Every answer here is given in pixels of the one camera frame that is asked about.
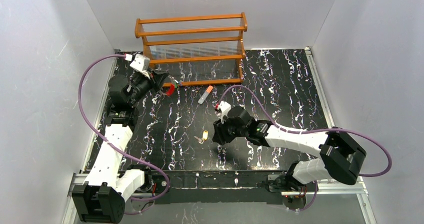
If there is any red white keyring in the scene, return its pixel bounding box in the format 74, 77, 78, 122
163, 80, 182, 96

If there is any pink metal key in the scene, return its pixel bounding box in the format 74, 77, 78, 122
194, 136, 205, 144

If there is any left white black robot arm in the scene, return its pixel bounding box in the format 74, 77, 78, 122
71, 69, 170, 223

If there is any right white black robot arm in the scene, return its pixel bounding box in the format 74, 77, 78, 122
212, 103, 366, 188

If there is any orange grey marker pen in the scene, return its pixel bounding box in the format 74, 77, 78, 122
198, 85, 214, 105

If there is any wooden three-tier shelf rack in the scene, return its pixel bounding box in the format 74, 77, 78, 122
134, 12, 248, 86

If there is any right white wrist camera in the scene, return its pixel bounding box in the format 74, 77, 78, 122
215, 101, 231, 123

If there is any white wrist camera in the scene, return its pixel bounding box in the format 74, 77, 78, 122
215, 101, 231, 123
129, 54, 150, 79

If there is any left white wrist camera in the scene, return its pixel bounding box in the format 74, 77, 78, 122
129, 54, 150, 79

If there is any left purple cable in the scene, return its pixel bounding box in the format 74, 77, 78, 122
77, 54, 171, 215

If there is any purple cable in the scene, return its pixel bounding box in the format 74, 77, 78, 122
77, 54, 171, 215
215, 84, 393, 212

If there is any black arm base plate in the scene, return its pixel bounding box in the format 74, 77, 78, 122
120, 170, 309, 210

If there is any aluminium front frame rail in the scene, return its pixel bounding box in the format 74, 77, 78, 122
61, 171, 379, 224

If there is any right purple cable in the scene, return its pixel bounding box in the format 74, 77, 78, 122
215, 84, 393, 212

